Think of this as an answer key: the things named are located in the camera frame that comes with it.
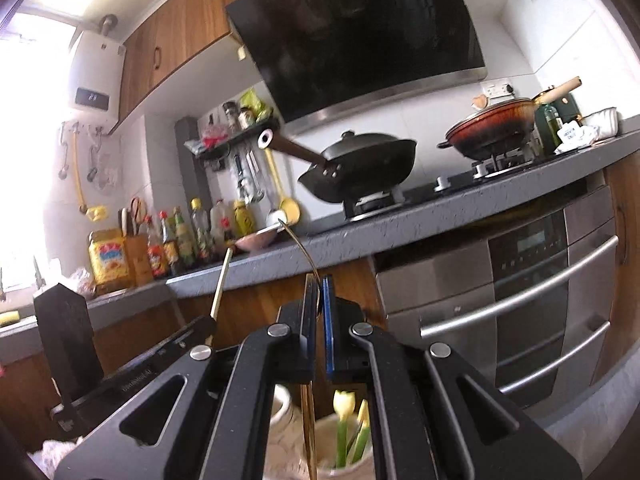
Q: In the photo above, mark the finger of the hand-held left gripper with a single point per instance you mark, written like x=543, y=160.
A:
x=197, y=332

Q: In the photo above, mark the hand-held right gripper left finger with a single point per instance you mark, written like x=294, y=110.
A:
x=295, y=340

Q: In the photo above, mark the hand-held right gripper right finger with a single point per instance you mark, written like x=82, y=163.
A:
x=329, y=320

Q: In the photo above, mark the wooden chopstick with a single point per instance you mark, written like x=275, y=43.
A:
x=221, y=285

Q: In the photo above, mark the white ceramic utensil holder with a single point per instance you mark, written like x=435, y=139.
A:
x=327, y=452
x=285, y=440

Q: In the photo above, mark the wooden base cabinet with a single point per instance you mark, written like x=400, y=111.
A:
x=250, y=300

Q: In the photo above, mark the yellow sponge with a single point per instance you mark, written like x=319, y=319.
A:
x=9, y=317

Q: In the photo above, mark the red label sauce bottle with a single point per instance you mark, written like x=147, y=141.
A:
x=157, y=260

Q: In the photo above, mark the large yellow oil bottle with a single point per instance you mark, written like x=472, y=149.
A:
x=110, y=265

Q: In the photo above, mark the dark sauce bottle red cap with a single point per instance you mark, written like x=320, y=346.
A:
x=170, y=250

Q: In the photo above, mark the wooden knife block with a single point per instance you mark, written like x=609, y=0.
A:
x=139, y=260

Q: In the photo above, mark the green glass bottle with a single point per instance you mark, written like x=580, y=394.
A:
x=184, y=240

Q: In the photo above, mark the clear bottle yellow cap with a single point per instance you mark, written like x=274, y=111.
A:
x=200, y=230

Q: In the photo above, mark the white plastic jug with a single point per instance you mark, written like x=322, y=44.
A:
x=220, y=225

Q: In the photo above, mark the yellow ladle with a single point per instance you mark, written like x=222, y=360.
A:
x=289, y=210

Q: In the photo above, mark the small yellow bottle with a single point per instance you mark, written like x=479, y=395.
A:
x=244, y=220

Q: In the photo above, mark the stainless steel oven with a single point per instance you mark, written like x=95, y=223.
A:
x=450, y=290

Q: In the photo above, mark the yellow valve cover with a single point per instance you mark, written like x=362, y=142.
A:
x=97, y=213

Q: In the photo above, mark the black gas hob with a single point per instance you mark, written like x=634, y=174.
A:
x=415, y=194

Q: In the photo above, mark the hanging metal utensil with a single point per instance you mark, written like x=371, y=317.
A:
x=242, y=180
x=256, y=175

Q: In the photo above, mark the grey speckled countertop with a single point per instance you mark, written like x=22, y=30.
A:
x=450, y=205

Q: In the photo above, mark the hanging clear plastic bag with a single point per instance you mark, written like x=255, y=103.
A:
x=106, y=165

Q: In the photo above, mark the red packet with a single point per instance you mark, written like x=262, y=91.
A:
x=214, y=136

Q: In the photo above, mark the glass spice jar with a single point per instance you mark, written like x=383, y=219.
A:
x=230, y=117
x=246, y=119

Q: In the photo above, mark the green yellow packet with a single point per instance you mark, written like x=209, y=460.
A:
x=255, y=102

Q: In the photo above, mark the white water heater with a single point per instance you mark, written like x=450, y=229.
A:
x=95, y=80

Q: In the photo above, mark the wooden heart ornament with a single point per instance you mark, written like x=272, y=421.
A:
x=480, y=102

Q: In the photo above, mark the black range hood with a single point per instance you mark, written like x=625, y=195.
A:
x=360, y=35

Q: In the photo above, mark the olive oil bottle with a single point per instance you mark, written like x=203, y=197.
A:
x=552, y=132

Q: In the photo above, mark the metal exhaust pipe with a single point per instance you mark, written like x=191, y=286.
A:
x=107, y=25

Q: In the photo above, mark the green kitchen appliance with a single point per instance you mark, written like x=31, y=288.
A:
x=570, y=110

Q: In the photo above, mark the black wall shelf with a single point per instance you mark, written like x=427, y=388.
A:
x=235, y=140

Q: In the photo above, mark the white wall socket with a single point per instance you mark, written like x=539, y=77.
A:
x=499, y=90

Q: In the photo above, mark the wooden wall cabinet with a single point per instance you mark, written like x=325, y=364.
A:
x=175, y=35

